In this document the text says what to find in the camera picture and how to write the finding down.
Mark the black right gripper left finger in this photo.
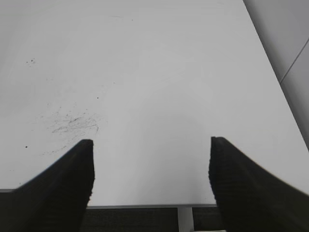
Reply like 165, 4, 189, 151
0, 139, 94, 232

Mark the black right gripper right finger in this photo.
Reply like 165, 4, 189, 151
209, 137, 309, 232

